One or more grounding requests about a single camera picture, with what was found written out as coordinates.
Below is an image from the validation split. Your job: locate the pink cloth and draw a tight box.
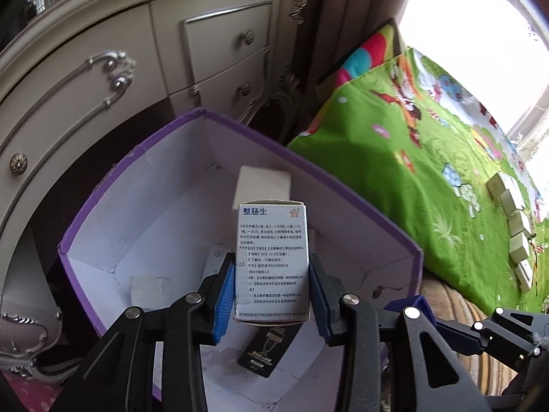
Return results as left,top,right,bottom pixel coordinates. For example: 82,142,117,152
0,369,65,412

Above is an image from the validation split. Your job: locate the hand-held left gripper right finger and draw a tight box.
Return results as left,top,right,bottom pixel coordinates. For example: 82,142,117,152
309,252,490,412

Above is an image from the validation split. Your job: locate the white medicine box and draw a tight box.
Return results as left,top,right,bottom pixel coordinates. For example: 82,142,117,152
234,201,312,322

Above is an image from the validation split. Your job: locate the green cartoon printed blanket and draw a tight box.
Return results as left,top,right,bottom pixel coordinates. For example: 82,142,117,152
287,19,549,316

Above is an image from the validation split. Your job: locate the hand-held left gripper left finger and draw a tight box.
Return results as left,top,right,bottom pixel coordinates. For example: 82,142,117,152
56,251,236,412

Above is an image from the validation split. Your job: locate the white and green box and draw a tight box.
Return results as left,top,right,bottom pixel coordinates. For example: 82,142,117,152
508,232,533,263

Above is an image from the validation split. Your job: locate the white and teal box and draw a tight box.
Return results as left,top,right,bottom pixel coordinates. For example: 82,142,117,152
235,165,291,204

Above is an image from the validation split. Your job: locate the cream carved dresser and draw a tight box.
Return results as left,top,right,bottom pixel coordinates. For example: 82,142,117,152
0,0,324,382

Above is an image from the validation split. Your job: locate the small white box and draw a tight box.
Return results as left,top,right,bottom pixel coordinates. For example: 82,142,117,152
507,210,535,236

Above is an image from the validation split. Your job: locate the purple cardboard box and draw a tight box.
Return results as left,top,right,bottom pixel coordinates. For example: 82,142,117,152
58,109,424,412

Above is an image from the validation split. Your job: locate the white carton box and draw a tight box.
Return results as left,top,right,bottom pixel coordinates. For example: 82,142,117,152
498,189,522,216
486,172,509,200

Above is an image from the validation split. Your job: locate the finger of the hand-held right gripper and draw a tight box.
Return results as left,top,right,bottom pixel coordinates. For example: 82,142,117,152
384,295,543,363

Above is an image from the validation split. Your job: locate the white lace curtain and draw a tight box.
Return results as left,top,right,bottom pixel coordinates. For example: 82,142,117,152
506,107,549,168

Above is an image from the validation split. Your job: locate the brown curtain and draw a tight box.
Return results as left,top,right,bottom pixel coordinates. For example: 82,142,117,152
283,0,412,147

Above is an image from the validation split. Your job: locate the white and yellow box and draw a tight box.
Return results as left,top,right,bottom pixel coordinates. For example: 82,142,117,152
514,262,535,293

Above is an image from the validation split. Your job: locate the black shaver box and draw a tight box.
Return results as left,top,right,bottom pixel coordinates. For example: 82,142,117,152
236,324,303,378

